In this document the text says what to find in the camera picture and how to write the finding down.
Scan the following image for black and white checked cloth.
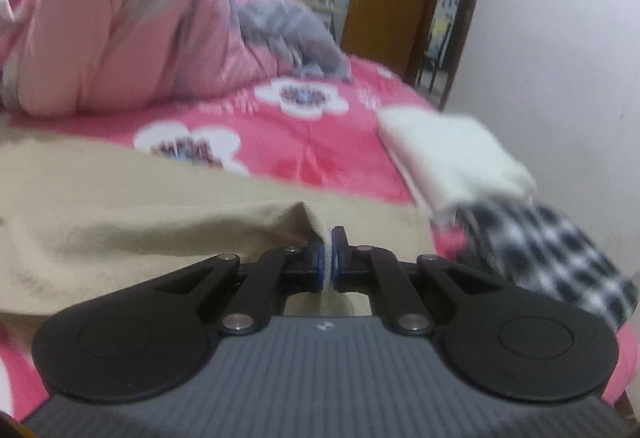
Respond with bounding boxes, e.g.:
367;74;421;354
457;198;640;334

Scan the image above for dark door frame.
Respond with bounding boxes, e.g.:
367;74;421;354
405;0;496;111

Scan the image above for white folded cloth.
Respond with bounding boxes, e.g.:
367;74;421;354
377;106;538;226

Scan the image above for beige pants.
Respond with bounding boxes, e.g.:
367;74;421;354
0;111;436;319

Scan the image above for pink and grey quilt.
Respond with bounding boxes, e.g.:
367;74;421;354
0;0;353;119

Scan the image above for pink floral blanket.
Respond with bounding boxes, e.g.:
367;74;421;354
0;0;640;419

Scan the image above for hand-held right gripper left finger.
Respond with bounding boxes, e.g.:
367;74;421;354
149;238;327;337

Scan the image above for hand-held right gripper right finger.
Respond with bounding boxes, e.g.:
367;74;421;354
330;225;506;337

